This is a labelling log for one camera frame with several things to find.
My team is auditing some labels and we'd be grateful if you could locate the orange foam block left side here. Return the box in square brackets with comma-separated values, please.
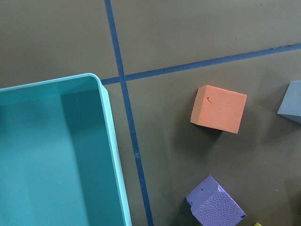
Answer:
[190, 85, 247, 134]

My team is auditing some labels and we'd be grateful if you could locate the teal plastic bin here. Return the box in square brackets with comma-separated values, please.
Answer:
[0, 73, 132, 226]

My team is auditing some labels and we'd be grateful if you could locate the purple foam block left side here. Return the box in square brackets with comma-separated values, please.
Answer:
[186, 175, 246, 226]

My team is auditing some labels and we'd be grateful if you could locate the light blue foam block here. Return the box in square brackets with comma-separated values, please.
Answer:
[278, 81, 301, 124]

